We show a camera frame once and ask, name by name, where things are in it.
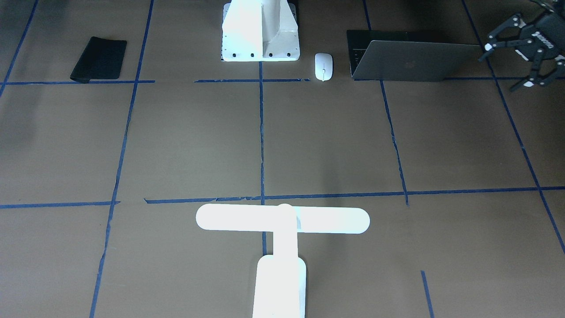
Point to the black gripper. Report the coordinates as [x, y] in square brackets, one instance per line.
[548, 32]

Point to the grey laptop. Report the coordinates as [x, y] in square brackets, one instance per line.
[405, 56]

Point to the white computer mouse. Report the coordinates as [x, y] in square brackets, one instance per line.
[324, 66]

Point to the white desk lamp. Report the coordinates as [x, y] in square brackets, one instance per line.
[281, 277]

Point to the black mouse pad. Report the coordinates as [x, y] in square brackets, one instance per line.
[102, 59]

